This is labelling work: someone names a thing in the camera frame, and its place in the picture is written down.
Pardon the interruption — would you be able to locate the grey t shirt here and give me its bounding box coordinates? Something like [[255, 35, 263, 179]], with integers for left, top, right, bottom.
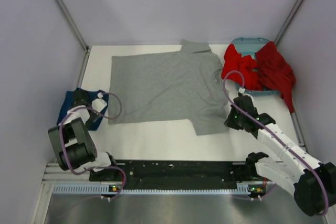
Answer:
[[108, 40, 228, 136]]

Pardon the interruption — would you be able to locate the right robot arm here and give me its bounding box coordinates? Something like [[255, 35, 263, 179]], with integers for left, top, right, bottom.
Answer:
[[225, 93, 335, 216]]

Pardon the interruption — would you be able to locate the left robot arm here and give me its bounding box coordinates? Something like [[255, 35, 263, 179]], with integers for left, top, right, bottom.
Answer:
[[48, 88, 119, 180]]

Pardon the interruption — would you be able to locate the folded blue t shirt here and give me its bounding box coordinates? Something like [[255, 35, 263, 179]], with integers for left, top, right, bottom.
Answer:
[[57, 88, 108, 131]]

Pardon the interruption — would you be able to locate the dark red t shirt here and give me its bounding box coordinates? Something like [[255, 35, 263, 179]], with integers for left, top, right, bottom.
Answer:
[[255, 41, 296, 114]]

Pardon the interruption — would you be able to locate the teal plastic basket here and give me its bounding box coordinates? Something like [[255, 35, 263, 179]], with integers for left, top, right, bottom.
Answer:
[[231, 37, 280, 97]]

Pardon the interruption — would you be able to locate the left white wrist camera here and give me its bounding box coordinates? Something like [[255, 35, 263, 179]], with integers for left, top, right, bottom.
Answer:
[[91, 92, 108, 114]]

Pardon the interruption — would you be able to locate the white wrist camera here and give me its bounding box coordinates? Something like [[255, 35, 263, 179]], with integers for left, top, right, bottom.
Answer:
[[238, 88, 247, 96], [91, 92, 108, 114]]

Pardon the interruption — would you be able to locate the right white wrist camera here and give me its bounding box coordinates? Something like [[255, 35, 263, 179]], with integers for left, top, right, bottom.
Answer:
[[238, 88, 247, 96]]

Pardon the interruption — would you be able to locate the left aluminium corner post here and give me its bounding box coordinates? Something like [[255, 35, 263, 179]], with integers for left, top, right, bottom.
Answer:
[[39, 0, 90, 51]]

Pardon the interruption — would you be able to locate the aluminium corner post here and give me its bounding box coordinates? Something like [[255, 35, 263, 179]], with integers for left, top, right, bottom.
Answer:
[[274, 0, 305, 46], [39, 0, 90, 51]]

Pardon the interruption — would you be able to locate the grey slotted cable duct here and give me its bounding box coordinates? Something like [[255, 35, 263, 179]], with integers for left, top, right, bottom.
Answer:
[[52, 184, 251, 195]]

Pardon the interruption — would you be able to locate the aluminium frame rail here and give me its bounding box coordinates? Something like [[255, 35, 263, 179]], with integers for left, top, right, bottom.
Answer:
[[44, 160, 257, 182]]

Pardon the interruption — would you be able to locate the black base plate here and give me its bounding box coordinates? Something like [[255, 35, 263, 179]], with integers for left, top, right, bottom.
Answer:
[[89, 158, 278, 190]]

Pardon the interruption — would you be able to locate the right aluminium corner post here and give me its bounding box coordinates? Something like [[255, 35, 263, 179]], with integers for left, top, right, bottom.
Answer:
[[274, 0, 305, 46]]

